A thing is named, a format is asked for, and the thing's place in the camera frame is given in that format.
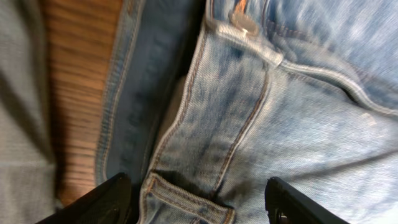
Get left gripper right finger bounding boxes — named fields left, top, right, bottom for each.
left=264, top=177, right=348, bottom=224

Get blue denim jeans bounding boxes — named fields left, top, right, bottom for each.
left=95, top=0, right=397, bottom=223

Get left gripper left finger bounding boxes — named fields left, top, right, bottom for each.
left=37, top=173, right=131, bottom=224

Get folded light blue jeans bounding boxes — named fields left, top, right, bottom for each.
left=1, top=0, right=56, bottom=223

